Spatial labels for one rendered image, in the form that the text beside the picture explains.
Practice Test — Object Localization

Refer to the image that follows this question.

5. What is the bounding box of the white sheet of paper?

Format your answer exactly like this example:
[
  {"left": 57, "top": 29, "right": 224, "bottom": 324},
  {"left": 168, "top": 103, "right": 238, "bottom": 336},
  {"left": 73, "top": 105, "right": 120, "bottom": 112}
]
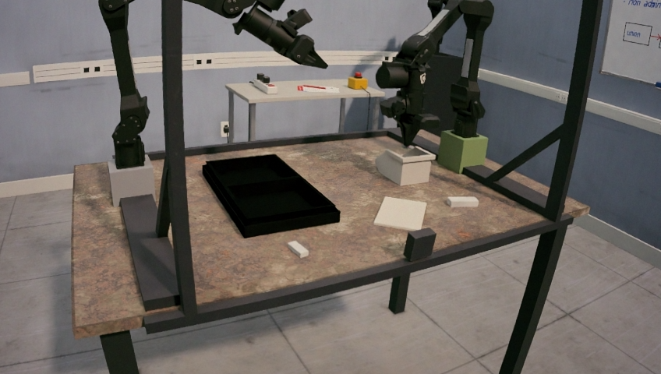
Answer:
[{"left": 374, "top": 196, "right": 426, "bottom": 231}]

